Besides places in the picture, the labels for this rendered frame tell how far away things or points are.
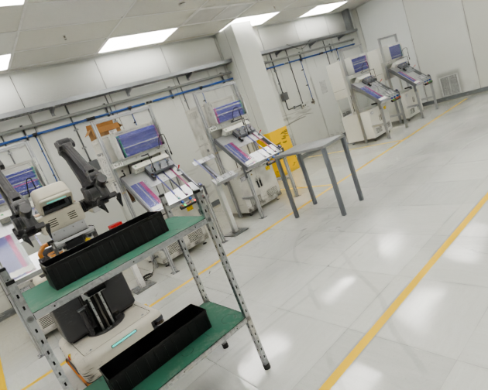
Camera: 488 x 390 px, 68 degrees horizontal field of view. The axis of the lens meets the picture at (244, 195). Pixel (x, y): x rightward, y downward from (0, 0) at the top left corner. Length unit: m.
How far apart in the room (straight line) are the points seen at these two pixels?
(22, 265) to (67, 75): 3.22
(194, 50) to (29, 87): 2.89
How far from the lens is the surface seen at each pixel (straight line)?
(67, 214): 2.62
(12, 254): 3.97
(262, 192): 5.34
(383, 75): 9.05
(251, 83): 7.10
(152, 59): 6.75
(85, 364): 2.74
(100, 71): 6.34
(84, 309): 2.91
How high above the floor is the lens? 1.36
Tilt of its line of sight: 12 degrees down
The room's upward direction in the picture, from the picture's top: 21 degrees counter-clockwise
